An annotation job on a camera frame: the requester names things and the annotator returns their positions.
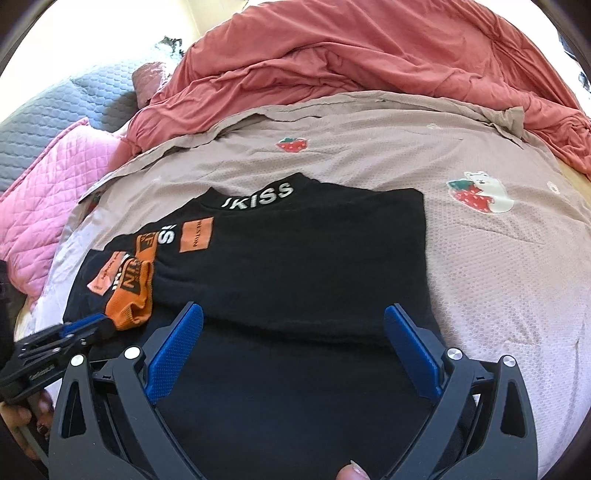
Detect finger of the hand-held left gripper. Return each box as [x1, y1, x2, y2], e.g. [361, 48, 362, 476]
[13, 311, 114, 366]

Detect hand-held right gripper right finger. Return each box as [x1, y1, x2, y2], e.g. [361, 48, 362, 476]
[383, 304, 539, 480]

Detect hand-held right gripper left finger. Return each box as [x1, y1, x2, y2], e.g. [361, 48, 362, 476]
[48, 301, 206, 480]

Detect black sweater with orange patches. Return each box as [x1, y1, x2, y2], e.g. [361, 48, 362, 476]
[62, 173, 478, 480]

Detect person's left hand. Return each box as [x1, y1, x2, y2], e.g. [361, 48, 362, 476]
[0, 389, 55, 440]

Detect person's right hand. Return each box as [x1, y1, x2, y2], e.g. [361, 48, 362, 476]
[335, 459, 370, 480]

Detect pale lilac bed sheet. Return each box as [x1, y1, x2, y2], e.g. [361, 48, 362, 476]
[25, 217, 121, 335]

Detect beige strawberry print blanket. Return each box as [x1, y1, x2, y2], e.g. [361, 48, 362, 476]
[76, 90, 591, 480]

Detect pink quilted pillow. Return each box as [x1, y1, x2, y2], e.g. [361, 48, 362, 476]
[0, 116, 132, 296]

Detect dusty rose quilted pillow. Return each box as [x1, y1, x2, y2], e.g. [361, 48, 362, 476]
[131, 61, 174, 108]

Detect coral red duvet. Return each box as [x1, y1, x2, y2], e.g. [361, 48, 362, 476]
[126, 0, 591, 171]

